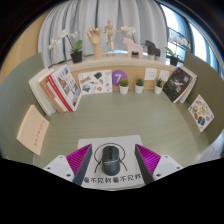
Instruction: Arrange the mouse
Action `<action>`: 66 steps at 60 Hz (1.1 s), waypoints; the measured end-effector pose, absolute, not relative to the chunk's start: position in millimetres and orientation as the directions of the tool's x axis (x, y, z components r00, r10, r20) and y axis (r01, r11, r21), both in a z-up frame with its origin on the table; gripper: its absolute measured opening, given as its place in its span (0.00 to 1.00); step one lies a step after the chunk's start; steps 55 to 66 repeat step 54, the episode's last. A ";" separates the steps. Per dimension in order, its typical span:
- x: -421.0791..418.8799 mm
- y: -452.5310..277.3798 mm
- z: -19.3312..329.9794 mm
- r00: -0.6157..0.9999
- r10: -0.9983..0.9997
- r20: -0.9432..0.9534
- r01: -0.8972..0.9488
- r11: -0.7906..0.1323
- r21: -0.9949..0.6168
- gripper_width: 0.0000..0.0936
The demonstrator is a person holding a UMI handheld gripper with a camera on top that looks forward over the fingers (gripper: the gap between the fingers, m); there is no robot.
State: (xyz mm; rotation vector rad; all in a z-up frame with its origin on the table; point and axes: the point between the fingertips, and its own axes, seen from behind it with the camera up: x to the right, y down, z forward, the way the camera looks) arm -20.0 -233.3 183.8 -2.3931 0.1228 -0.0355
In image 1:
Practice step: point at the food sticker sheet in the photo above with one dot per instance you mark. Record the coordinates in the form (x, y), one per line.
(201, 113)

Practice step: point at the light wood desk backboard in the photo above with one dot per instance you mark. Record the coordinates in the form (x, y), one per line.
(133, 71)

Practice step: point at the white books stack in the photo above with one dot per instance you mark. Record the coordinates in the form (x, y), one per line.
(191, 88)

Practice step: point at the grey curtain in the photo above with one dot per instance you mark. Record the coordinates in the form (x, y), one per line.
(66, 16)

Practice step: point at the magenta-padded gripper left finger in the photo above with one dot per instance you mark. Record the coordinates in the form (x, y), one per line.
(58, 166)

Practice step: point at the pink horse figurine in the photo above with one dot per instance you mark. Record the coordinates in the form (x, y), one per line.
(132, 46)

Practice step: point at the purple round number sign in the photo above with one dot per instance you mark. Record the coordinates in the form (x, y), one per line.
(117, 76)

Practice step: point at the white orchid in black pot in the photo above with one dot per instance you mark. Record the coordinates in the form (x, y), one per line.
(174, 60)
(76, 57)

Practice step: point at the small plant in white pot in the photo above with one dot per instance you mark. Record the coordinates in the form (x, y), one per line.
(139, 89)
(124, 90)
(158, 90)

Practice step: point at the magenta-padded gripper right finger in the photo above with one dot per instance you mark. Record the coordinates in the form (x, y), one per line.
(166, 165)

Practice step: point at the red-spined photo magazine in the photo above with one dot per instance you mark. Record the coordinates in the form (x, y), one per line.
(66, 87)

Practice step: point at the wooden hand model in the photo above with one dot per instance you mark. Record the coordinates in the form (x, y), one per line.
(96, 40)

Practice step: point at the pale pink paper card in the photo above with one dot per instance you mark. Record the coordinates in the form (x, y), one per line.
(33, 130)

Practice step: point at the dark horse figurine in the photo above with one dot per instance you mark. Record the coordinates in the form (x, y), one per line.
(152, 49)

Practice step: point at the white assorted sticker sheet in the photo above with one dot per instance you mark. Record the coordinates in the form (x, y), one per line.
(95, 82)

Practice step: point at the wooden artist mannequin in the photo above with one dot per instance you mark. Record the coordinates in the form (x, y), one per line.
(110, 33)

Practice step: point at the white orchid plant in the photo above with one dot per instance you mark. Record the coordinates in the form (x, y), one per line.
(128, 30)

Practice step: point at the dark grey computer mouse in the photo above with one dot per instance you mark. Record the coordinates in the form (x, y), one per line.
(110, 161)

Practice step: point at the black cover book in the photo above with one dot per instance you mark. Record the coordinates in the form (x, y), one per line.
(176, 84)

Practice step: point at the white and brown books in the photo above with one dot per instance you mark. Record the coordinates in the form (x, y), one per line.
(40, 91)

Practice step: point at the white wall socket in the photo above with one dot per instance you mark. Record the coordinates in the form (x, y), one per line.
(150, 74)
(164, 75)

